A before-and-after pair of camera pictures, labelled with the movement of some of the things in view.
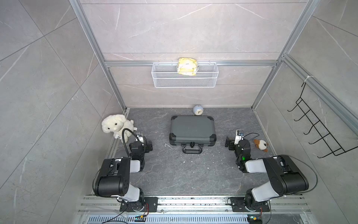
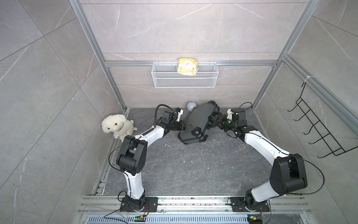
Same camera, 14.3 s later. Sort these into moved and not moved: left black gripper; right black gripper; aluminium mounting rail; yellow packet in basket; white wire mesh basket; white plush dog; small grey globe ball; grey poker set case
Moved: grey poker set case; left black gripper; small grey globe ball; right black gripper
Not moved: aluminium mounting rail; white wire mesh basket; white plush dog; yellow packet in basket
